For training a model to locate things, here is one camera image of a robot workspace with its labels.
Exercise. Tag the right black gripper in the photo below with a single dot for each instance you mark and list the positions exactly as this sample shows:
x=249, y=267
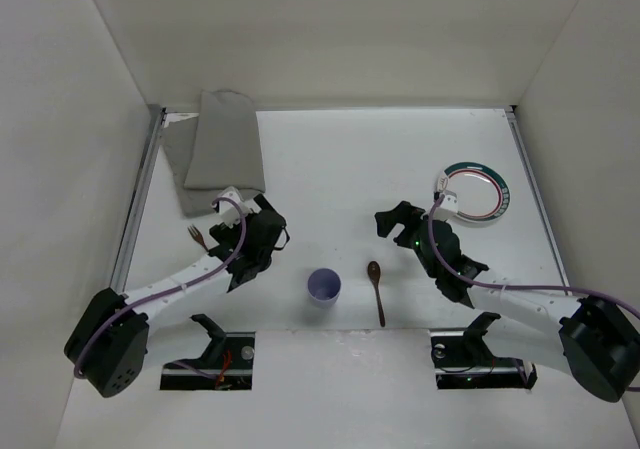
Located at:
x=406, y=226

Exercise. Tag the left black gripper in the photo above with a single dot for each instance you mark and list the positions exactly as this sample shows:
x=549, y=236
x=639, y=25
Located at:
x=227, y=234

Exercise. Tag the brown wooden fork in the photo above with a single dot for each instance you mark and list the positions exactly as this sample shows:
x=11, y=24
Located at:
x=198, y=237

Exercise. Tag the brown wooden spoon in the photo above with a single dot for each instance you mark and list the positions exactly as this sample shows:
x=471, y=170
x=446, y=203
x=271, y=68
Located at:
x=374, y=274

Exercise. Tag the lilac plastic cup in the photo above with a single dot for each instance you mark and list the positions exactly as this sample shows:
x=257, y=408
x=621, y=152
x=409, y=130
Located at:
x=324, y=287

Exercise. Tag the white plate green red rim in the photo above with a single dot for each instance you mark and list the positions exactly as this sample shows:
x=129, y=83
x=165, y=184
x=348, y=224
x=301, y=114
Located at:
x=483, y=194

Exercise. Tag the grey cloth placemat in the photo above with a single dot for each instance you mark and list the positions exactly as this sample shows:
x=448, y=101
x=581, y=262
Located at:
x=218, y=149

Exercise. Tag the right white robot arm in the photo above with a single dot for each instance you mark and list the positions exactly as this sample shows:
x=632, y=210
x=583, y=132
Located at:
x=580, y=332

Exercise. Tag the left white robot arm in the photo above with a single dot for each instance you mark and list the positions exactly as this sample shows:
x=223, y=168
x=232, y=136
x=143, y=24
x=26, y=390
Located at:
x=168, y=322

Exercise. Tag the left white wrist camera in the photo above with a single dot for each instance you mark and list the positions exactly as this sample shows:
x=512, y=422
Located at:
x=229, y=206

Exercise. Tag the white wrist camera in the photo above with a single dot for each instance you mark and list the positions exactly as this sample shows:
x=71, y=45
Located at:
x=446, y=205
x=229, y=206

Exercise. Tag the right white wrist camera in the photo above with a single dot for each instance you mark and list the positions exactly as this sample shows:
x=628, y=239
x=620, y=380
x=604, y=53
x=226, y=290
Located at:
x=446, y=205

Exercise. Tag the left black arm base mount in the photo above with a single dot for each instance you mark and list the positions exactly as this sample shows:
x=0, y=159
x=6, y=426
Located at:
x=226, y=363

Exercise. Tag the right aluminium frame rail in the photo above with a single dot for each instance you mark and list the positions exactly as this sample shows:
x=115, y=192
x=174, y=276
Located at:
x=519, y=141

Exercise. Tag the aluminium frame rail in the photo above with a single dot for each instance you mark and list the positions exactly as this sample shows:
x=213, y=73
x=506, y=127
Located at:
x=519, y=141
x=138, y=199

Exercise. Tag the left aluminium frame rail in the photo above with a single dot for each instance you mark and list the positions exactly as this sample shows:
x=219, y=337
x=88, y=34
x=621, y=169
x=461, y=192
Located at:
x=138, y=199

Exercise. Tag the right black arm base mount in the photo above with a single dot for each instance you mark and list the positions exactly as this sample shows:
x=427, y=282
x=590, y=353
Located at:
x=463, y=361

